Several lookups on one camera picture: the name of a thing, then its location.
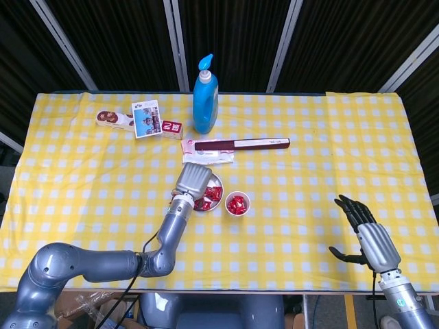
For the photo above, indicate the white paper cup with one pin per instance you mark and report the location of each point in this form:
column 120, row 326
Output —
column 248, row 204

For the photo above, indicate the long beige cookie box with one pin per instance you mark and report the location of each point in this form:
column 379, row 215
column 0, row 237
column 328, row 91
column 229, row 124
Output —
column 109, row 118

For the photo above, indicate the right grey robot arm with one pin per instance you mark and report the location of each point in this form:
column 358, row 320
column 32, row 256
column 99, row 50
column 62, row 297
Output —
column 404, row 305

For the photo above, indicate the grey aluminium frame post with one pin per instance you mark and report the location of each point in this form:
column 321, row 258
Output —
column 284, row 44
column 62, row 42
column 177, row 44
column 10, row 141
column 435, row 199
column 411, row 66

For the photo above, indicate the brown cardboard box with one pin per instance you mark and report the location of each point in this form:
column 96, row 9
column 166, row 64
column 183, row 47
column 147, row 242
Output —
column 113, row 306

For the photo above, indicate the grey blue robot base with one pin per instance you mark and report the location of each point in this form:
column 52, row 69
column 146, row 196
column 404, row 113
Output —
column 212, row 312

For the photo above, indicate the white metal table leg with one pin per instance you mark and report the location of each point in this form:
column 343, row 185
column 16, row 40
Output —
column 307, row 312

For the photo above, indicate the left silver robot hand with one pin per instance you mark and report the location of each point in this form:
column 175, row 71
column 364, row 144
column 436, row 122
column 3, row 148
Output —
column 192, row 180

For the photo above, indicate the small brown box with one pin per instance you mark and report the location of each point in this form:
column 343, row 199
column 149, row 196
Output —
column 295, row 322

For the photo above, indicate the blue pump detergent bottle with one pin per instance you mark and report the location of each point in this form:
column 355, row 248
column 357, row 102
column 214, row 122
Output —
column 205, row 103

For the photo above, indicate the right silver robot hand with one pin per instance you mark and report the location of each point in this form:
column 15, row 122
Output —
column 379, row 246

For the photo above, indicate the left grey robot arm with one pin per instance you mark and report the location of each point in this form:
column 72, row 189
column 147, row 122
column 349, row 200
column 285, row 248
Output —
column 68, row 260

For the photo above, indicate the clear plastic wrap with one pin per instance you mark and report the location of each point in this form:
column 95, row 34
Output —
column 90, row 308

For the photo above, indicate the long maroon slim box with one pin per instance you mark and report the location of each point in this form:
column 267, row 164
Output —
column 260, row 143

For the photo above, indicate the metal bowl of red candies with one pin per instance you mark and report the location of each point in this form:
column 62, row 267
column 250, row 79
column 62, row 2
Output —
column 216, row 181

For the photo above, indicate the blue photo card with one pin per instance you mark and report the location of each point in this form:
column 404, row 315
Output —
column 145, row 118

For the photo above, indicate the yellow white checked tablecloth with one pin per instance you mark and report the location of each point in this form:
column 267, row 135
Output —
column 103, row 188

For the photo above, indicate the white pink plastic packet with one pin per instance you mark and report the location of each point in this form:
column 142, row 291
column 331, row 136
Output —
column 205, row 157

